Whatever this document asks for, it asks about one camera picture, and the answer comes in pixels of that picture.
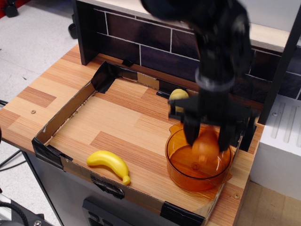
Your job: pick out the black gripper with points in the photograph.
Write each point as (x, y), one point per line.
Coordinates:
(217, 109)

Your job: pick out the black stand foot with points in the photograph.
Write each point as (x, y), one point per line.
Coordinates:
(9, 8)

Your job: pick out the orange transparent plastic pot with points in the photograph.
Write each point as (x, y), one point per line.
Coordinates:
(188, 174)

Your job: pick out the yellow toy banana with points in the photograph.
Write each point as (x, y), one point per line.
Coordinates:
(112, 161)

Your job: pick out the yellow toy potato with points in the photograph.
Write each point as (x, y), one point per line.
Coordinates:
(178, 94)

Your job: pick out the dark brick backsplash panel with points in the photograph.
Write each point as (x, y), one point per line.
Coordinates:
(168, 49)

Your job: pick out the orange toy carrot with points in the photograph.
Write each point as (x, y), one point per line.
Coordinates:
(205, 148)

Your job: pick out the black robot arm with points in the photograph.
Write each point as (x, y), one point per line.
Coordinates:
(222, 34)

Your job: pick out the black office chair wheel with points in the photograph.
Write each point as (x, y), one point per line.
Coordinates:
(72, 28)

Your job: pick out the white grooved block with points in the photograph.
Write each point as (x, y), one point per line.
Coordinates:
(277, 163)

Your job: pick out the cardboard fence with black tape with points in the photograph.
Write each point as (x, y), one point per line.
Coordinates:
(106, 107)

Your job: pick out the black metal bracket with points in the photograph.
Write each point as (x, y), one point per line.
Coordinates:
(13, 214)

